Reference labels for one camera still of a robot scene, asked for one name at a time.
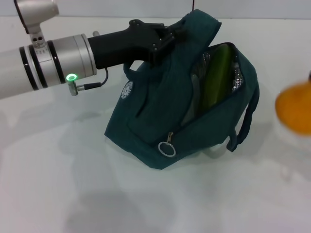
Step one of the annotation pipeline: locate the orange pear fruit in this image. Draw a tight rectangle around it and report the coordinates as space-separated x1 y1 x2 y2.
275 72 311 136

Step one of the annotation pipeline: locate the green cucumber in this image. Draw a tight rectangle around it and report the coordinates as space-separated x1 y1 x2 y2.
201 45 231 110

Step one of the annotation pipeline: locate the teal fabric lunch bag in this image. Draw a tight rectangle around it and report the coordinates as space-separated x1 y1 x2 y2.
104 9 260 170

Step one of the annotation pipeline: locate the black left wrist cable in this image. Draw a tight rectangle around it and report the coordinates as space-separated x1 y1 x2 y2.
67 67 109 97

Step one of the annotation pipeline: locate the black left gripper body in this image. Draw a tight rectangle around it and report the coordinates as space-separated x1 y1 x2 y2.
87 19 165 70

